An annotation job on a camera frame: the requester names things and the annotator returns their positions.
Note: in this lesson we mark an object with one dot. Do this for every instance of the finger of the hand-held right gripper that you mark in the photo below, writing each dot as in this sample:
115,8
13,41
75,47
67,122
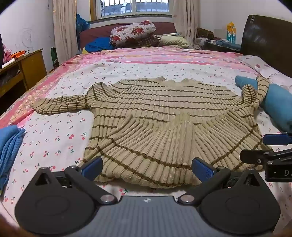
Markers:
275,139
251,157

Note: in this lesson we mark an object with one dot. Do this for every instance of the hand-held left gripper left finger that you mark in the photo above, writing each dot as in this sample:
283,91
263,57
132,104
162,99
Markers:
93,167

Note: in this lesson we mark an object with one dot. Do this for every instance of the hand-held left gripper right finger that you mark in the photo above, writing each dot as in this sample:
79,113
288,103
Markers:
202,169

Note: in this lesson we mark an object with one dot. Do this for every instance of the beige striped knit sweater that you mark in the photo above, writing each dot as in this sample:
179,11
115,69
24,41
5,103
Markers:
159,109

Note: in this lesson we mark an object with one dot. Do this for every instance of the folded blue clothes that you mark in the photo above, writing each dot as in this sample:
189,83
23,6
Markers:
228,43

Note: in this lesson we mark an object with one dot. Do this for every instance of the teal fleece garment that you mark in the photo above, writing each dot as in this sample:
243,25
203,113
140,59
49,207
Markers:
280,107

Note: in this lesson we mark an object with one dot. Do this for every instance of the cherry print bed sheet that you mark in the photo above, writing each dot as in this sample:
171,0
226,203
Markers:
57,127

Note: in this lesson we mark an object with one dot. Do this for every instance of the pink dotted pillow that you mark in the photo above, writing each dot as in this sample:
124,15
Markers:
269,70

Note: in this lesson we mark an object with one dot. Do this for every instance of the blue knit garment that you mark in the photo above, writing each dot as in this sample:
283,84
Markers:
9,148

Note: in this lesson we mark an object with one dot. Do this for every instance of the dark brown wooden headboard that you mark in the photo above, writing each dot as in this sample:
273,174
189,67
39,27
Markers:
267,41

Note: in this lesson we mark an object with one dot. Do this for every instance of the dark wooden nightstand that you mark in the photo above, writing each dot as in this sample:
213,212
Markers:
216,47

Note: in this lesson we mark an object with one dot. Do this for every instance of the yellow and blue carton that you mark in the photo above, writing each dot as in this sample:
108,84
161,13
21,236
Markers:
230,34

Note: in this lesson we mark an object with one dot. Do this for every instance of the green bag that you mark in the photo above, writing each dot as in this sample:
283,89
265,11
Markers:
54,57

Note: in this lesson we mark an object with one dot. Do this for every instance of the wooden desk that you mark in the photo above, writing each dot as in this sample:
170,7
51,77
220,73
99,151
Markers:
32,66

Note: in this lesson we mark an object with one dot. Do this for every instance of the crumpled blue cloth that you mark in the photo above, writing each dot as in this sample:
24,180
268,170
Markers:
98,44

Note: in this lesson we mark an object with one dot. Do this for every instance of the pink satin bedspread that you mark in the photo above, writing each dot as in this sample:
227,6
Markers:
148,54

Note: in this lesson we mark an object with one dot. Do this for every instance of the brown patterned box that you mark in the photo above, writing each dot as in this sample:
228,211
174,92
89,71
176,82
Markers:
205,33

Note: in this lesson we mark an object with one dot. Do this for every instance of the olive green pillow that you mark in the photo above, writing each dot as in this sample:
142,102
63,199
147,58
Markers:
173,41

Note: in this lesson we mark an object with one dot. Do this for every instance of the maroon bed headboard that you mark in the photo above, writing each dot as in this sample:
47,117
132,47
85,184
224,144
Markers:
95,33

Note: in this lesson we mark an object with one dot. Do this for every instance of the orange toy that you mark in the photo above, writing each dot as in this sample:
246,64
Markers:
17,54

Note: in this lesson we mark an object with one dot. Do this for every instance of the beige curtain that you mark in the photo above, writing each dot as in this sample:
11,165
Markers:
187,20
65,29

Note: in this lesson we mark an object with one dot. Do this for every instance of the floral red pillow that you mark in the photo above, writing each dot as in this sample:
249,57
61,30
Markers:
132,32

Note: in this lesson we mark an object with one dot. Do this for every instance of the pink plastic bag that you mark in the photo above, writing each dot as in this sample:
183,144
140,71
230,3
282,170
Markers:
6,53

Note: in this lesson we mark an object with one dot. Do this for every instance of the blue plastic bag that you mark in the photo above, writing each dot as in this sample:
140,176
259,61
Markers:
81,24

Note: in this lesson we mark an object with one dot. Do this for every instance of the dark monitor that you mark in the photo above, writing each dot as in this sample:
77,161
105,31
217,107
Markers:
1,50

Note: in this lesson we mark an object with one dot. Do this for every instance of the barred window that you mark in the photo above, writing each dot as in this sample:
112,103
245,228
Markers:
118,6

